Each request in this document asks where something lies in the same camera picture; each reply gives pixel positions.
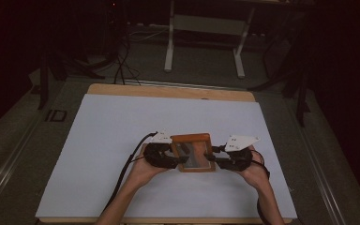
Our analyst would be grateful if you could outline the wooden picture frame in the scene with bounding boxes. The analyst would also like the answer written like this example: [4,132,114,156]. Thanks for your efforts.
[170,132,217,173]

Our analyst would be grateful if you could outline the person's right hand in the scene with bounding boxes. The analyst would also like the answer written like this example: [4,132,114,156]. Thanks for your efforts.
[234,145,271,190]

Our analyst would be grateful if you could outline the pale blue table mat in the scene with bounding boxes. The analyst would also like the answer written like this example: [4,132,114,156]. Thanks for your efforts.
[35,93,298,220]

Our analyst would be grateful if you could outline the person's left hand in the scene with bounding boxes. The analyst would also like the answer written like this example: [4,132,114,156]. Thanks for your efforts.
[130,146,170,186]

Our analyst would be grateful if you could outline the metal floor rail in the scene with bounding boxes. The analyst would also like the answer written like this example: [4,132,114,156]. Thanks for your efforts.
[285,99,348,225]
[0,102,50,214]

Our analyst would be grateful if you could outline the black metal stand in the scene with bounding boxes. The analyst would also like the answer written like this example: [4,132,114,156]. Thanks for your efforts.
[37,43,107,111]
[247,8,312,128]

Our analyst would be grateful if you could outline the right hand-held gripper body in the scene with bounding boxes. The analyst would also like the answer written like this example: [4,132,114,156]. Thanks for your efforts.
[218,134,261,173]

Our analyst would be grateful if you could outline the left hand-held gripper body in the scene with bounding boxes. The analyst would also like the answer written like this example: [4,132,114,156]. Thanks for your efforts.
[142,129,180,170]

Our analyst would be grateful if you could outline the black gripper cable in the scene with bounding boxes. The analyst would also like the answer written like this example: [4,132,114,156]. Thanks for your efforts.
[250,149,272,225]
[101,130,159,214]

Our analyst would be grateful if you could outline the wooden table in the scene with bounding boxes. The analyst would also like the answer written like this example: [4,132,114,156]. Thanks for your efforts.
[38,82,294,225]

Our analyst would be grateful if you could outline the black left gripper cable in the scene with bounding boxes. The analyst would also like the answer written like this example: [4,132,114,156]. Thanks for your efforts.
[101,130,159,214]

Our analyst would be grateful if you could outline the white cable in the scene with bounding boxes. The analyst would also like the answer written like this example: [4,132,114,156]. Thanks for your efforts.
[128,22,171,43]

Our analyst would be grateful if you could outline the black floor socket plate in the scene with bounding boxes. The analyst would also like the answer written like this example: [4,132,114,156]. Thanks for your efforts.
[44,109,68,123]

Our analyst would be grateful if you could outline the black floor cables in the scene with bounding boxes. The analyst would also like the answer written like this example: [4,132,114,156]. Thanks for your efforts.
[112,27,143,86]

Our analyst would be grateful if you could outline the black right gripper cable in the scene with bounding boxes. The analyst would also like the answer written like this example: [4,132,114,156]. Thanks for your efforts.
[250,149,272,225]

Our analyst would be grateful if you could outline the white metal desk frame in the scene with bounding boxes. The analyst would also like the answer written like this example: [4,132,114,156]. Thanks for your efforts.
[163,0,257,80]

